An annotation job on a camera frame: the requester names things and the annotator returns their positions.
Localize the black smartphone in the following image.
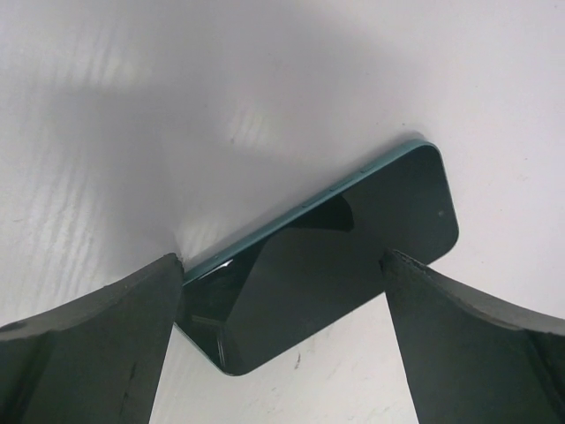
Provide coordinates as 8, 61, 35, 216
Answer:
176, 140, 459, 376

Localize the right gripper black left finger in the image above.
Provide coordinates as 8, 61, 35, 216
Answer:
1, 254, 184, 423

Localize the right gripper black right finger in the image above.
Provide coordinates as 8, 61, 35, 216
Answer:
380, 250, 564, 423

